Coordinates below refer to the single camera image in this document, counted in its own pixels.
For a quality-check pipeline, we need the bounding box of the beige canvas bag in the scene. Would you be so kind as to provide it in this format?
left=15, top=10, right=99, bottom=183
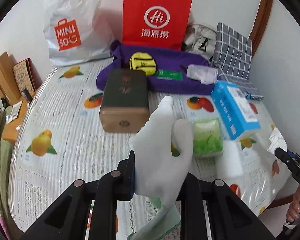
left=181, top=23, right=217, bottom=62

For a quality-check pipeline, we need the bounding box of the white tissue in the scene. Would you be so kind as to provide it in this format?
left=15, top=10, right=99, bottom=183
left=267, top=127, right=287, bottom=155

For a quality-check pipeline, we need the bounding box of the clear plastic packet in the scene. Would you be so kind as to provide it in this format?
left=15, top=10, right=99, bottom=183
left=186, top=64, right=218, bottom=85

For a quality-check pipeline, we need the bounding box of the yellow black pouch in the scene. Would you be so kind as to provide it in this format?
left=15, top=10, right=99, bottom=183
left=129, top=52, right=157, bottom=76

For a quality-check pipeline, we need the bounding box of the red paper shopping bag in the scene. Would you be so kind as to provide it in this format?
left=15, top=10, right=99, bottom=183
left=122, top=0, right=192, bottom=50

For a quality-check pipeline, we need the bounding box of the green wet wipes pack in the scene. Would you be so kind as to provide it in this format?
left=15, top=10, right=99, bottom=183
left=153, top=69, right=183, bottom=81

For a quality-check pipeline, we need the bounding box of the purple fabric storage tray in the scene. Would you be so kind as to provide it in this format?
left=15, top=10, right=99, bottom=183
left=96, top=40, right=215, bottom=95

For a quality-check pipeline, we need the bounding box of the dark green wooden box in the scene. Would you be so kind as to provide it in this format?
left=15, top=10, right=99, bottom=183
left=99, top=69, right=150, bottom=133

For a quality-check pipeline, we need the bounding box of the wooden chair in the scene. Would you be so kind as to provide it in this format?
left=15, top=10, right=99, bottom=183
left=0, top=51, right=21, bottom=105

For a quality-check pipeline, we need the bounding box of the white glove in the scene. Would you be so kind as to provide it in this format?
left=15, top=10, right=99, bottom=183
left=128, top=96, right=194, bottom=239

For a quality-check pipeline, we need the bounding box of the white Miniso plastic bag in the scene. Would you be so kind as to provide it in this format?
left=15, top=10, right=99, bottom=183
left=43, top=0, right=114, bottom=67

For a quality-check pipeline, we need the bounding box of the person right hand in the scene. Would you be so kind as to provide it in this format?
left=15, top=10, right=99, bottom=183
left=286, top=186, right=300, bottom=223

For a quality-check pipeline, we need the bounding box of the blue tissue box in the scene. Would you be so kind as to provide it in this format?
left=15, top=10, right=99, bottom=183
left=211, top=81, right=261, bottom=140

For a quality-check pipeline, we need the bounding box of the brown wooden door frame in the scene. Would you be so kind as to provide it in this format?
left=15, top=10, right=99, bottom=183
left=249, top=0, right=273, bottom=56

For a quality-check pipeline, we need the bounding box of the brown patterned book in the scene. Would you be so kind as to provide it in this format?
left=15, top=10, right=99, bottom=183
left=12, top=57, right=42, bottom=93

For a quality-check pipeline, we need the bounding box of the green tissue pack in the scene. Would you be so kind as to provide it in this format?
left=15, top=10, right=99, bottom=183
left=193, top=118, right=223, bottom=158

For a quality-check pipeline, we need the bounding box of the grey plaid cushion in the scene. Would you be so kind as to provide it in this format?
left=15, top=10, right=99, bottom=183
left=212, top=22, right=264, bottom=101

